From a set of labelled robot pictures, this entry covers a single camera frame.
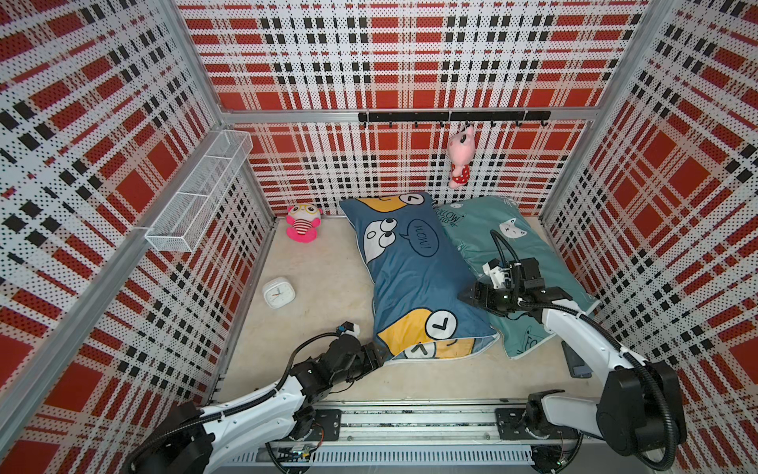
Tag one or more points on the pink hanging plush doll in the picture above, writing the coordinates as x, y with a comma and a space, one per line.
461, 151

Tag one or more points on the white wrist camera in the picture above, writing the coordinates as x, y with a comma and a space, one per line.
348, 328
500, 277

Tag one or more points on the teal cat print pillow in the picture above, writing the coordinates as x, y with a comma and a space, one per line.
492, 228

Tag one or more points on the pink striped plush toy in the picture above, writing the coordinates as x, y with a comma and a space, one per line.
303, 221

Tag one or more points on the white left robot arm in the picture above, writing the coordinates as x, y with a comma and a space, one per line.
200, 439

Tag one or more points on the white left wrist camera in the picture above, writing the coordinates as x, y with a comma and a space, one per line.
348, 328

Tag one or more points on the white wire mesh basket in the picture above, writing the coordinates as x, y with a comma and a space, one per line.
180, 227

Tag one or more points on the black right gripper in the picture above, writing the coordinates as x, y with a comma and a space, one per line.
477, 292

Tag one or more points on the blue cartoon print pillow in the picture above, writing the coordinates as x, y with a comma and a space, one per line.
417, 274

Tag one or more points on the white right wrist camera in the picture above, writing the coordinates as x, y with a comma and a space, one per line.
500, 277

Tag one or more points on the black wall hook rail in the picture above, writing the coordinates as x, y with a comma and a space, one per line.
517, 117

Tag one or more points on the white square alarm clock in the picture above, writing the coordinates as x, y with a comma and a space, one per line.
278, 292

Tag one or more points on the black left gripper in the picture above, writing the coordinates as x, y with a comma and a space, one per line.
371, 359

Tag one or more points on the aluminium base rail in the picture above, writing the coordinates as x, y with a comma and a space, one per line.
421, 433

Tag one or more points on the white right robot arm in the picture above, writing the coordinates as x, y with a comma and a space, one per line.
640, 410

